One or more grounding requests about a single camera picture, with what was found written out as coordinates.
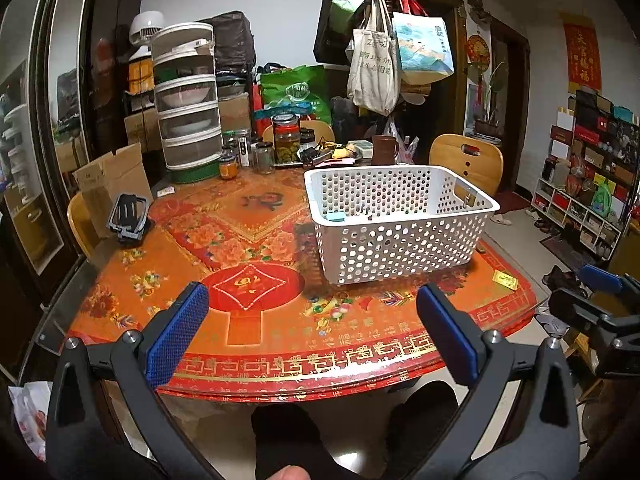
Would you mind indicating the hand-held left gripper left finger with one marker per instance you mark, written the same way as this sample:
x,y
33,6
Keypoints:
x,y
180,330

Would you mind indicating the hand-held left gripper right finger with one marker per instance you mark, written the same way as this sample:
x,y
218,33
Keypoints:
x,y
447,330

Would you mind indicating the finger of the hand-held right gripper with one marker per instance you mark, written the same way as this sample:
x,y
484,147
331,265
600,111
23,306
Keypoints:
x,y
575,305
600,277

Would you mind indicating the white perforated plastic basket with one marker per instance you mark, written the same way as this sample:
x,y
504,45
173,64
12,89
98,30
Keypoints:
x,y
400,240

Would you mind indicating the person's left hand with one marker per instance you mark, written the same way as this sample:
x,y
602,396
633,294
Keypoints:
x,y
290,474

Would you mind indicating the dark shoes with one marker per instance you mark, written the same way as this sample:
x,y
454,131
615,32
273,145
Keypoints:
x,y
557,277

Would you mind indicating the dark doormat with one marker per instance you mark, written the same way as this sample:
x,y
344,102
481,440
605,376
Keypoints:
x,y
562,250

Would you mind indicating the gold card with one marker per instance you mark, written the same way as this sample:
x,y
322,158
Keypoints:
x,y
505,280

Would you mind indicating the white shelf with boxes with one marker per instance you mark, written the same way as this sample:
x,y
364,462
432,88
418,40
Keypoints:
x,y
585,170

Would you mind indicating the white slippers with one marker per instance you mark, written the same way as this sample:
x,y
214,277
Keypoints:
x,y
500,219

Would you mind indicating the red floor mat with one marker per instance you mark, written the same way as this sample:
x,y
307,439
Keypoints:
x,y
512,202

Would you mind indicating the small white paper card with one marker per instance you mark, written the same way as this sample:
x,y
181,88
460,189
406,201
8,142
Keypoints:
x,y
165,191

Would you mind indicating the person's legs dark trousers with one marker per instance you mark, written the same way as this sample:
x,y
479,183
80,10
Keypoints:
x,y
300,435

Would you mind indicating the open cardboard box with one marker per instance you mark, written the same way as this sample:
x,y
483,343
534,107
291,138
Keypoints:
x,y
112,185

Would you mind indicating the small orange jar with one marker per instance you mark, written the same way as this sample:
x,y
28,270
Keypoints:
x,y
227,167

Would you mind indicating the wooden chair with holes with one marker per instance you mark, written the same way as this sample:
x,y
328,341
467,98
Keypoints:
x,y
467,160

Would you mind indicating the white plastic bag red print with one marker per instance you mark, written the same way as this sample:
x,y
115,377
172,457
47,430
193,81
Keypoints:
x,y
32,420

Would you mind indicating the clear plastic bag red print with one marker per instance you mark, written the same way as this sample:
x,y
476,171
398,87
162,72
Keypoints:
x,y
409,150

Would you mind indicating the glass jar with lid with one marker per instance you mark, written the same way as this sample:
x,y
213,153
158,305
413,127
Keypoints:
x,y
265,159
230,142

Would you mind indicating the brown ceramic mug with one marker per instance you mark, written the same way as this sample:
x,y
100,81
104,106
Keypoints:
x,y
385,149

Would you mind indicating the potted plant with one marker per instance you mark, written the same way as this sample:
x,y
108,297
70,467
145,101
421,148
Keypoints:
x,y
487,110

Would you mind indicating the metal tray with clutter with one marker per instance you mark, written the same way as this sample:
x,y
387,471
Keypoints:
x,y
330,154

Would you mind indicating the glass jar of pickles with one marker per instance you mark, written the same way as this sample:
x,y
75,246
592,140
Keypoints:
x,y
286,140

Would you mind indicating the stacked grey food cover tower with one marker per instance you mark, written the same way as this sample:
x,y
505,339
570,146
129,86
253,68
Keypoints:
x,y
187,110

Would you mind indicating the brown cardboard box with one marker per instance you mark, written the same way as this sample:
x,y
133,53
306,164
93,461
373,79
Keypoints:
x,y
235,110

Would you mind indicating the dark mirrored cabinet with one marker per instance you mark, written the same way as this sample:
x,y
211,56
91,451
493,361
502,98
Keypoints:
x,y
45,135

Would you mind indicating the green shopping bag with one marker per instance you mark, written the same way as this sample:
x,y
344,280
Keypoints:
x,y
295,90

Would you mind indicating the beige canvas tote bag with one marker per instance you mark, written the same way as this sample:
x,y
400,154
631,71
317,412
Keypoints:
x,y
372,70

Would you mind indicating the blue printed tote bag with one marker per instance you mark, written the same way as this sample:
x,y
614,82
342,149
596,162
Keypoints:
x,y
422,50

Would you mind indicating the black quilted bag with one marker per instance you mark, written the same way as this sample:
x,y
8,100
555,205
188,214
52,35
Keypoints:
x,y
227,40

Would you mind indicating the white fan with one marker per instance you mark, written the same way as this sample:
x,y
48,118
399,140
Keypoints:
x,y
145,35

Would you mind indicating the black hanging bag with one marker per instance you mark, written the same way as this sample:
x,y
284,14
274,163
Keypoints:
x,y
325,30

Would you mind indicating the red wall scroll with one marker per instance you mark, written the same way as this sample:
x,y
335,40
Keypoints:
x,y
582,52

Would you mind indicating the round red wall ornament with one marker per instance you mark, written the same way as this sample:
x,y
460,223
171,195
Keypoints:
x,y
476,50

